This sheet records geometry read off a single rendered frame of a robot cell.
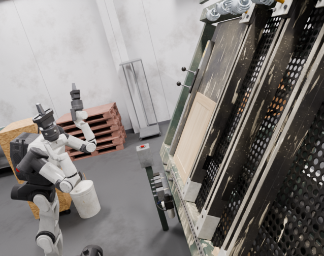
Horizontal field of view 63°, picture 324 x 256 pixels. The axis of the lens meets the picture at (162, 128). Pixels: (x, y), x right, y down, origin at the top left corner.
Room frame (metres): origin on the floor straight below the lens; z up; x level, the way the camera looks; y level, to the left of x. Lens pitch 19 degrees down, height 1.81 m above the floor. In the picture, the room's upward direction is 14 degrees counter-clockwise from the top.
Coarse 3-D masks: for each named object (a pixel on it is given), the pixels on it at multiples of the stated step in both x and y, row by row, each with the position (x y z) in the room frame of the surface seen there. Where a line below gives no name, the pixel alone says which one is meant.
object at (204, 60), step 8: (208, 48) 2.03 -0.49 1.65; (208, 56) 2.03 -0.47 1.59; (200, 64) 2.05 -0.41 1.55; (200, 72) 2.02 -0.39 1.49; (200, 80) 2.02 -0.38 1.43; (192, 88) 2.02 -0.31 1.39; (192, 96) 2.02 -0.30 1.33; (184, 112) 2.01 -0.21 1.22; (184, 120) 2.01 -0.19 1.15; (176, 136) 2.01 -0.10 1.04; (176, 144) 2.01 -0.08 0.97
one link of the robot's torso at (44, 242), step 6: (60, 234) 1.81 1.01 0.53; (42, 240) 1.64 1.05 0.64; (48, 240) 1.64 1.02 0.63; (60, 240) 1.78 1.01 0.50; (42, 246) 1.64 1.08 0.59; (48, 246) 1.64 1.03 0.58; (54, 246) 1.67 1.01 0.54; (60, 246) 1.78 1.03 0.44; (48, 252) 1.64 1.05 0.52; (54, 252) 1.65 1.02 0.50; (60, 252) 1.78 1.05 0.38
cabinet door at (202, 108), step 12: (204, 96) 1.76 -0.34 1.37; (192, 108) 1.90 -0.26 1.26; (204, 108) 1.67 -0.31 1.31; (192, 120) 1.81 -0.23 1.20; (204, 120) 1.59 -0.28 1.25; (192, 132) 1.72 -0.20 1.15; (204, 132) 1.51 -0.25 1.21; (180, 144) 1.87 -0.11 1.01; (192, 144) 1.63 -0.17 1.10; (180, 156) 1.78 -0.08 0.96; (192, 156) 1.54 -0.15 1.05; (180, 168) 1.68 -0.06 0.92
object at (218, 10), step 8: (200, 0) 1.76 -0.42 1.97; (208, 0) 1.62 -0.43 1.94; (240, 0) 1.26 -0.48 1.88; (248, 0) 1.21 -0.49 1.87; (256, 0) 1.06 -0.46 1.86; (216, 8) 1.58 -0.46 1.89; (224, 8) 1.49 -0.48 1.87; (232, 8) 1.29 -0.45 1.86; (240, 8) 1.21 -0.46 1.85; (248, 8) 1.21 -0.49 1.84; (208, 16) 1.65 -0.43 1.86; (216, 16) 1.59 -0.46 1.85
